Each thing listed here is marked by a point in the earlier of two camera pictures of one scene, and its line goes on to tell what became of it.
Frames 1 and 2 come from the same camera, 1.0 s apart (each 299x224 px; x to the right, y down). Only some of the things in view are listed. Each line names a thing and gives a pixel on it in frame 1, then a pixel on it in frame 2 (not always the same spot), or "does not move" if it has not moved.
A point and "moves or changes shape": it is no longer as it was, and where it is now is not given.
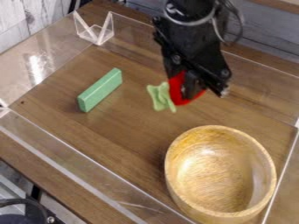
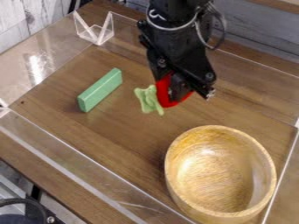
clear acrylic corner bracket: (95, 33) does not move
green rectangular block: (99, 89) does not move
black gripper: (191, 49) → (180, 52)
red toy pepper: (175, 84) moves or changes shape
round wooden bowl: (219, 176) does not move
